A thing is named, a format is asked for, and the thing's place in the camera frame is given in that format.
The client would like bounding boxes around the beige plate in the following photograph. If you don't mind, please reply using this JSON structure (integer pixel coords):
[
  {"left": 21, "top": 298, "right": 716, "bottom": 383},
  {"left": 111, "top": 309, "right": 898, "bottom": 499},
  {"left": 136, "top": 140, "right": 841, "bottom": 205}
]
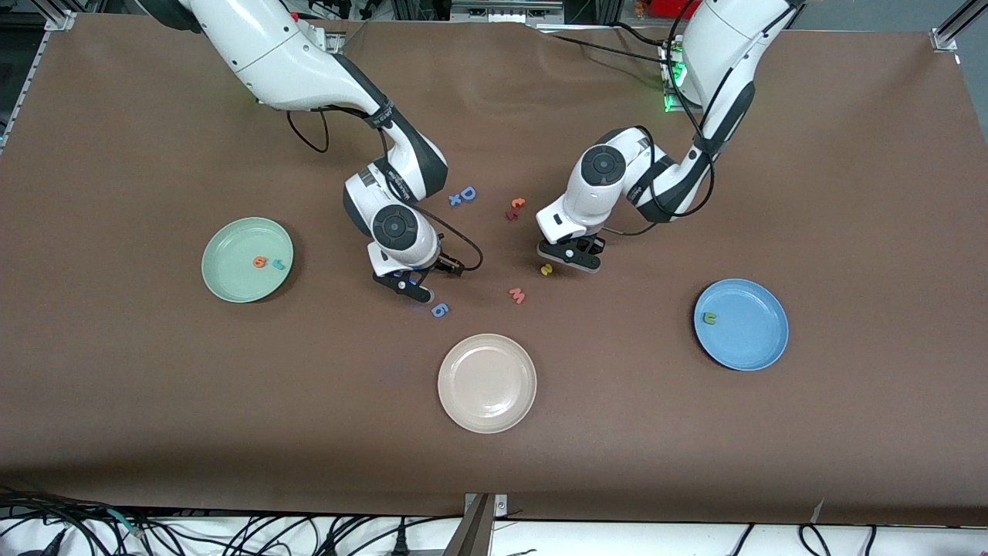
[{"left": 437, "top": 333, "right": 538, "bottom": 435}]

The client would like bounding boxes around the blue plate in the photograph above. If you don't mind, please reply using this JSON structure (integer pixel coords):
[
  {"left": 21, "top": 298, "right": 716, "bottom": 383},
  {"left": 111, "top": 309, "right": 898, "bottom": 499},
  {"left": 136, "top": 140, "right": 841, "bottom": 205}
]
[{"left": 693, "top": 278, "right": 790, "bottom": 372}]

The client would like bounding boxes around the pale green plate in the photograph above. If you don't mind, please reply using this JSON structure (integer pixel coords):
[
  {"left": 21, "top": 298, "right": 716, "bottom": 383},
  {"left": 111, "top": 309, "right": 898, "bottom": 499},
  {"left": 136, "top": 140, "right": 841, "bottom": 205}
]
[{"left": 201, "top": 217, "right": 295, "bottom": 303}]

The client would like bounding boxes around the grey electronics unit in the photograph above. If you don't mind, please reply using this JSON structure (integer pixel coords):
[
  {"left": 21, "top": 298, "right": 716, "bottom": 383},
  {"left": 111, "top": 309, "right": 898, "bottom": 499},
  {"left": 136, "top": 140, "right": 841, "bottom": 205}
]
[{"left": 452, "top": 0, "right": 564, "bottom": 25}]

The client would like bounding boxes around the aluminium corner profile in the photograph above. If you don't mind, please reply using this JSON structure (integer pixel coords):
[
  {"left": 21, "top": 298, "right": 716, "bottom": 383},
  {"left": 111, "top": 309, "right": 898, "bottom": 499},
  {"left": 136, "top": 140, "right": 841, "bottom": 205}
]
[
  {"left": 930, "top": 0, "right": 981, "bottom": 53},
  {"left": 42, "top": 0, "right": 78, "bottom": 32}
]

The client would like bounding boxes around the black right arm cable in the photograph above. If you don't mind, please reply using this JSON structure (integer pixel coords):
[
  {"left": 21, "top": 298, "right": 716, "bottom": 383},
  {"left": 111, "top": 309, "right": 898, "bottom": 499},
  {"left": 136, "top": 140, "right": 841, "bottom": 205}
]
[{"left": 286, "top": 108, "right": 486, "bottom": 273}]

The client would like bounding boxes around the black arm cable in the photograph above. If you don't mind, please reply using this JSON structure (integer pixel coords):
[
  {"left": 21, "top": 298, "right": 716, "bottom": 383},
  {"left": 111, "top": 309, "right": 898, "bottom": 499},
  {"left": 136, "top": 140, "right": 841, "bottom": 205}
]
[
  {"left": 602, "top": 0, "right": 800, "bottom": 236},
  {"left": 286, "top": 108, "right": 486, "bottom": 273}
]

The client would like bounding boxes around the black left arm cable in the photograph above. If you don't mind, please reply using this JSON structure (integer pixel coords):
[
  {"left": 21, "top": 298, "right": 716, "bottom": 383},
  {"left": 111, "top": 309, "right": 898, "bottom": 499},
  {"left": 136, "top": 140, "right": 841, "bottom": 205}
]
[{"left": 602, "top": 0, "right": 800, "bottom": 236}]

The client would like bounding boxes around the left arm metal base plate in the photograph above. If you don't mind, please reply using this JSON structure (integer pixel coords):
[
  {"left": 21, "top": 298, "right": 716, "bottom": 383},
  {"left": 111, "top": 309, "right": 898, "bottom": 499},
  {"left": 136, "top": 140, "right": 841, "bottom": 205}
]
[{"left": 660, "top": 39, "right": 699, "bottom": 115}]

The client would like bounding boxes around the black base cable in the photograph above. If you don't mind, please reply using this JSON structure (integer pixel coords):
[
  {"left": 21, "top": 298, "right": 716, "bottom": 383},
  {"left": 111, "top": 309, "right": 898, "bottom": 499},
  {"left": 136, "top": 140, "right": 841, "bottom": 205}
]
[
  {"left": 536, "top": 32, "right": 671, "bottom": 63},
  {"left": 614, "top": 22, "right": 674, "bottom": 46}
]

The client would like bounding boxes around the grey metal table bracket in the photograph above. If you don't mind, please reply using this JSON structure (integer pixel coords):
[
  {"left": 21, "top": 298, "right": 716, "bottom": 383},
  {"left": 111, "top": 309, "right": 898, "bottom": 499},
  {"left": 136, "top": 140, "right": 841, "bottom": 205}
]
[{"left": 444, "top": 493, "right": 510, "bottom": 556}]

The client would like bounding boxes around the teal tipped floor cable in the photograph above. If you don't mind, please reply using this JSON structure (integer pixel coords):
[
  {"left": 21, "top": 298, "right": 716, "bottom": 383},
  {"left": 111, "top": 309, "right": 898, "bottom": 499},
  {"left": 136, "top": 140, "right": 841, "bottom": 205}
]
[{"left": 108, "top": 508, "right": 145, "bottom": 539}]

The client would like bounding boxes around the aluminium table edge rail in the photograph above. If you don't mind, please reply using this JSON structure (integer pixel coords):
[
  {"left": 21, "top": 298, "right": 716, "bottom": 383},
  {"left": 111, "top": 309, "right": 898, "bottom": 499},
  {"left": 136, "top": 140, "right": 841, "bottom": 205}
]
[{"left": 0, "top": 31, "right": 49, "bottom": 151}]

